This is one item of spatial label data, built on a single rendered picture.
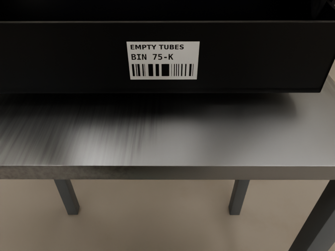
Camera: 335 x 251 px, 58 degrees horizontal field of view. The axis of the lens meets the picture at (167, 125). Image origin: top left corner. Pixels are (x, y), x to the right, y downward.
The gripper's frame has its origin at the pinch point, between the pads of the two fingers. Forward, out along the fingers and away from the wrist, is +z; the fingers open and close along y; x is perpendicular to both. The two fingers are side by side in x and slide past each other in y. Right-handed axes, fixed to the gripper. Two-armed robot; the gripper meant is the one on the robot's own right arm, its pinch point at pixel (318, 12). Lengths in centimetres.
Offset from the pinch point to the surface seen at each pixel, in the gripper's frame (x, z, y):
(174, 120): 11.3, 11.4, 21.9
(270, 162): 19.4, 11.4, 9.5
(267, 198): -27, 93, -19
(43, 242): -7, 91, 71
